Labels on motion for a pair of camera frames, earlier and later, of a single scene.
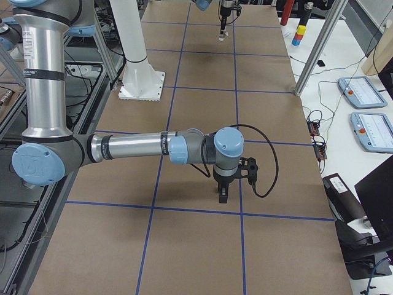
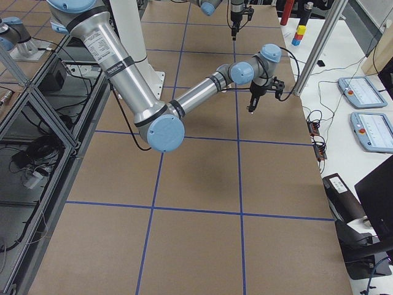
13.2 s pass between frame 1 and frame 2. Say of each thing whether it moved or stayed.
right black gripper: moved
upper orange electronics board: stayed
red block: stayed
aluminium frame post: stayed
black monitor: stayed
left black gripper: moved
